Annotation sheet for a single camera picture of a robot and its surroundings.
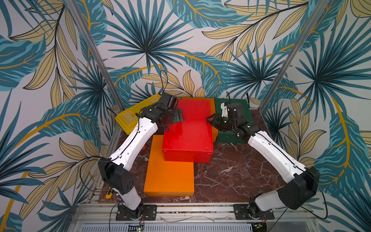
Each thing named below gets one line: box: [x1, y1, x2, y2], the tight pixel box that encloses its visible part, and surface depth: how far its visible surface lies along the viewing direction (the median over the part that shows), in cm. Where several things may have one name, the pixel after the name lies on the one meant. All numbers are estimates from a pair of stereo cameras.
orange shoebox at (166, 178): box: [143, 134, 195, 197], surface depth 76 cm
